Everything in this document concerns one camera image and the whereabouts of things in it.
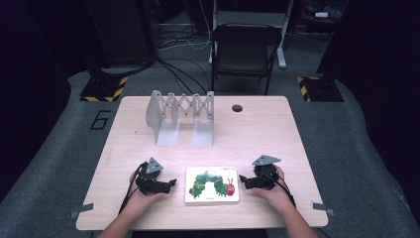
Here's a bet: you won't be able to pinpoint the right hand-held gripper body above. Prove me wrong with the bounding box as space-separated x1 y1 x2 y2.
252 154 282 191

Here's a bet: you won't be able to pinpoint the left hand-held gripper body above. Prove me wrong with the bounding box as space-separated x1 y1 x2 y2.
135 157 164 196

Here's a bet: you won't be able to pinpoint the white caterpillar picture book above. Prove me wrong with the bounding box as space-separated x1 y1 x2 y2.
184 166 241 204

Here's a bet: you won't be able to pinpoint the person's left hand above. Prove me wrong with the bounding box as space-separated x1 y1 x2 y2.
126 192 166 214

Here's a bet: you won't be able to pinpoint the person's right hand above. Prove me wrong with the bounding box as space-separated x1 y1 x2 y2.
252 165 297 216

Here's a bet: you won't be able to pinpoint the grey tape strip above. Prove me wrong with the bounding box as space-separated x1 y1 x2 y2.
310 200 336 218
68 202 95 220

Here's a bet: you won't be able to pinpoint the grey expandable book rack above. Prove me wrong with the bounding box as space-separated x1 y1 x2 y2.
145 89 215 148

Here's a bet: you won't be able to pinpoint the black yellow striped stand base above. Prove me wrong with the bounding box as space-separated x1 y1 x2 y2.
295 72 345 103
79 67 129 103

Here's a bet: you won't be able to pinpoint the black folding chair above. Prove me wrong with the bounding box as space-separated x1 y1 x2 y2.
210 23 284 96

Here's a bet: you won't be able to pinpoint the black cabinet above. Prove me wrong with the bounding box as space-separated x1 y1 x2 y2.
84 0 157 68

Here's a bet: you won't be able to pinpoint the right hand-held gripper black cable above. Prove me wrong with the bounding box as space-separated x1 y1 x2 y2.
263 172 297 209

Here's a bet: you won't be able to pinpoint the black floor cables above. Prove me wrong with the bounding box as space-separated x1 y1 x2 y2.
156 57 213 96

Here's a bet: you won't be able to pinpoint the white floor cables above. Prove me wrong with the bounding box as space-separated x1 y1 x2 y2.
157 0 213 53

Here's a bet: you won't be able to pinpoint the white desk frame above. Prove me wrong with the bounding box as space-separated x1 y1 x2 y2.
208 0 295 69

